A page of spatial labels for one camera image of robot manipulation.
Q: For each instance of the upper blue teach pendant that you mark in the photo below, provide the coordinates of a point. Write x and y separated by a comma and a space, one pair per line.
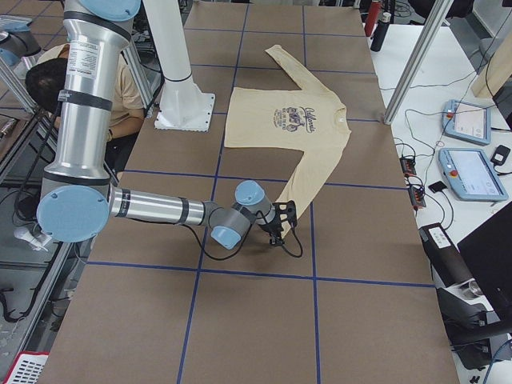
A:
467, 122

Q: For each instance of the red water bottle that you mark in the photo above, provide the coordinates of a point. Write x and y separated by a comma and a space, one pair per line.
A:
372, 16

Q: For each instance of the aluminium frame post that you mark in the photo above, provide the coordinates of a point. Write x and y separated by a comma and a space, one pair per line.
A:
421, 47

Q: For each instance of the lower blue teach pendant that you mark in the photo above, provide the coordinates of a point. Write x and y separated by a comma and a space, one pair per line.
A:
470, 175

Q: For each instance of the beige long sleeve shirt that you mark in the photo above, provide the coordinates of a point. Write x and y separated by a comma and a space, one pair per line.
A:
311, 119

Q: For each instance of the person in beige shirt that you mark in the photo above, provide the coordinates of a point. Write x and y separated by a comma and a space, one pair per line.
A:
46, 79

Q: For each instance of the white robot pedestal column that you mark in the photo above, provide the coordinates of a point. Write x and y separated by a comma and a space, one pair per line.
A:
182, 105

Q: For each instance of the black power adapter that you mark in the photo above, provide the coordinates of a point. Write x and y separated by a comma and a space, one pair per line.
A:
500, 155

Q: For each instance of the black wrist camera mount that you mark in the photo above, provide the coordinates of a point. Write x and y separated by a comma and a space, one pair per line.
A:
285, 215

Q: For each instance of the red white basket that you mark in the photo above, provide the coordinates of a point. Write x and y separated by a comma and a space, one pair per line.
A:
26, 368

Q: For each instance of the blue teach pendant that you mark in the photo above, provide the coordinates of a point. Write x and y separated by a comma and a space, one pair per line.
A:
467, 122
470, 175

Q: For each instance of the black monitor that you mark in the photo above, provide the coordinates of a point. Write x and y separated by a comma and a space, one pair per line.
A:
487, 253

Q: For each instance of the orange electronics board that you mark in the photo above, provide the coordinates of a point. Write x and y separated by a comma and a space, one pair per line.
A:
408, 166

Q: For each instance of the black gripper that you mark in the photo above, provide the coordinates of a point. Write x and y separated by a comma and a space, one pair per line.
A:
270, 228

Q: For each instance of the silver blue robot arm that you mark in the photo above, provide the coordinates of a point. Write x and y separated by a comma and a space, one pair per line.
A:
78, 197

